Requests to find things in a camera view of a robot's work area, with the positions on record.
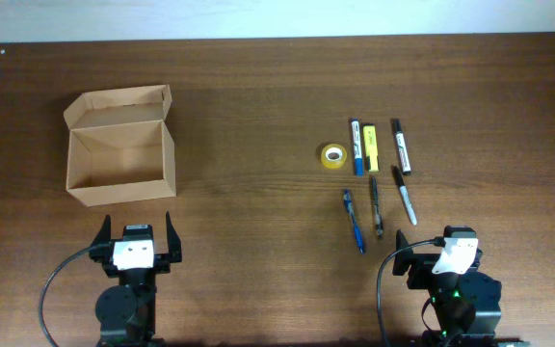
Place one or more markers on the black ballpoint pen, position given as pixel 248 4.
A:
pixel 378 220

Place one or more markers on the blue whiteboard marker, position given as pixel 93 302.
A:
pixel 358 158

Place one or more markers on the blue ballpoint pen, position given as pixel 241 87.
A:
pixel 348 203

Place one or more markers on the black whiteboard marker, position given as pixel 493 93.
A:
pixel 401 147

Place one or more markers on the yellow highlighter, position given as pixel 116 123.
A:
pixel 371 148

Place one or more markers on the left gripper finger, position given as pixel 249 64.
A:
pixel 102 239
pixel 174 242

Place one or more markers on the black thin permanent marker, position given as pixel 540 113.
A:
pixel 399 181

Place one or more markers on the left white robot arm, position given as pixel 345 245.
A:
pixel 126 311

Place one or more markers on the brown cardboard box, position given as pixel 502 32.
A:
pixel 119 148

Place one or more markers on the yellow tape roll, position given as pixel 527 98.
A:
pixel 333 156

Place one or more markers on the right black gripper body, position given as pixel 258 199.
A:
pixel 422 277

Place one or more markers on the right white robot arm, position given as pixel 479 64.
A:
pixel 466 302

